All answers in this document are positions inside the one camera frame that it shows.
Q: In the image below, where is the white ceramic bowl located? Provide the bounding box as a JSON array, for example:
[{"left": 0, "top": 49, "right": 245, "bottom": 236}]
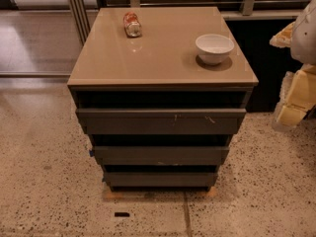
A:
[{"left": 196, "top": 34, "right": 235, "bottom": 65}]

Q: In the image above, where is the grey drawer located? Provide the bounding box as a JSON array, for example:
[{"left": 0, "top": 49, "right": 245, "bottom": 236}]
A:
[
  {"left": 76, "top": 109, "right": 246, "bottom": 135},
  {"left": 93, "top": 146, "right": 229, "bottom": 166},
  {"left": 104, "top": 173, "right": 217, "bottom": 187}
]

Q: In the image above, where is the grey drawer cabinet, tan top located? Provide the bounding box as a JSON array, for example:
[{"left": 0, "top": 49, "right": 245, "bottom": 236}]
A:
[{"left": 66, "top": 6, "right": 260, "bottom": 193}]

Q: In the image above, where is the clear bottle, red label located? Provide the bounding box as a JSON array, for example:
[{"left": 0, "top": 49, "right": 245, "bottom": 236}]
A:
[{"left": 123, "top": 12, "right": 141, "bottom": 38}]

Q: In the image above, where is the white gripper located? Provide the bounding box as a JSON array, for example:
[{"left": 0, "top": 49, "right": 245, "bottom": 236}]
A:
[{"left": 270, "top": 0, "right": 316, "bottom": 127}]

